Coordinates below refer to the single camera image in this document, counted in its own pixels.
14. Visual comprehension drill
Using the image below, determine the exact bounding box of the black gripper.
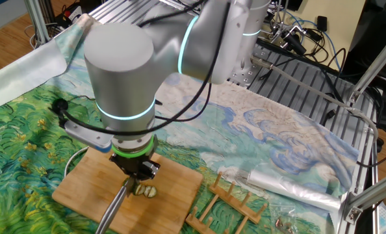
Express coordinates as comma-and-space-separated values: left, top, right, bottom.
109, 152, 162, 189

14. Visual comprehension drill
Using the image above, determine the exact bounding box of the steel cleaver knife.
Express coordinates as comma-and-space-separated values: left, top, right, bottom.
95, 180, 137, 234

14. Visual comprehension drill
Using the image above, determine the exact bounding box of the wooden cutting board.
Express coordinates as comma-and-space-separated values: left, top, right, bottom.
52, 146, 203, 234

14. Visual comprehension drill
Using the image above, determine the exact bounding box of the wooden peg rack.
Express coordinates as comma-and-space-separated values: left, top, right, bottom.
185, 172, 268, 234

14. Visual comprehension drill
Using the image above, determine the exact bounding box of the painted landscape tablecloth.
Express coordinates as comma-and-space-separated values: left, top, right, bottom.
0, 12, 359, 234

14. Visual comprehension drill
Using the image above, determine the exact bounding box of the small bag of screws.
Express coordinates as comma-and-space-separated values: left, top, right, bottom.
267, 198, 333, 234

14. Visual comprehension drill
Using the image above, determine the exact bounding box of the clear plastic bag roll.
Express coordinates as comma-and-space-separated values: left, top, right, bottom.
247, 167, 342, 212

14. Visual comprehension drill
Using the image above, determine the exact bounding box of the black power strip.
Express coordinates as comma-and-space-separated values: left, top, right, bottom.
55, 5, 83, 29

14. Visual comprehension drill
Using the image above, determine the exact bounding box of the black computer case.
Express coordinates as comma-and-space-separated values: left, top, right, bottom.
342, 0, 386, 131

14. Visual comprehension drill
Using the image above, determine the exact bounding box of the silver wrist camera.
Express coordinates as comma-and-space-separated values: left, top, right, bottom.
64, 119, 114, 153

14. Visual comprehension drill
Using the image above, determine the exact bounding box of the white cable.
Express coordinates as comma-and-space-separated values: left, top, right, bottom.
64, 146, 89, 178

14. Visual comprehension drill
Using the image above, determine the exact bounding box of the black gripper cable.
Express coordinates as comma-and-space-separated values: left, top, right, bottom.
51, 0, 233, 137

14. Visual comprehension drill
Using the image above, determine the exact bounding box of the aluminium frame post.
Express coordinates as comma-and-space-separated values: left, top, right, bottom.
23, 0, 51, 46

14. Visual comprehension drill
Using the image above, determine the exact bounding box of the grey sleeved cable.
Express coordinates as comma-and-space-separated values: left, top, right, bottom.
251, 55, 380, 146

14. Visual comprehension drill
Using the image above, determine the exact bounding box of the black camera on clamp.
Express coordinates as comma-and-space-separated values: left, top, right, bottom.
270, 22, 307, 56

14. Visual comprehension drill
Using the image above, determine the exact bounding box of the aluminium frame strut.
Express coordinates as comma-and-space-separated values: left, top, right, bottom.
337, 168, 386, 234
347, 25, 386, 105

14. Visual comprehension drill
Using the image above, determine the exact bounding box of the blue cable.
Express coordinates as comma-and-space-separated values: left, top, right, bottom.
285, 9, 339, 71

